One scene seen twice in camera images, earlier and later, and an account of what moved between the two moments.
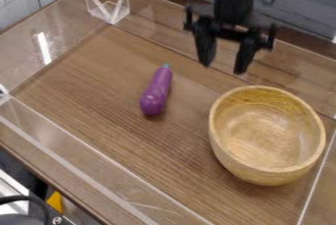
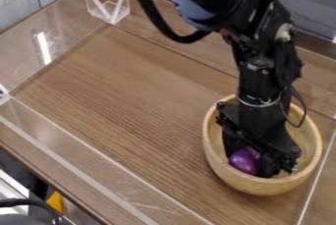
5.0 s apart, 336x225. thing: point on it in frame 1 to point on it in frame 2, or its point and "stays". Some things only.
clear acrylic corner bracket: [110, 11] stays
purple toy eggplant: [154, 96] to [245, 158]
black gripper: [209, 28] to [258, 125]
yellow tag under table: [55, 201] stays
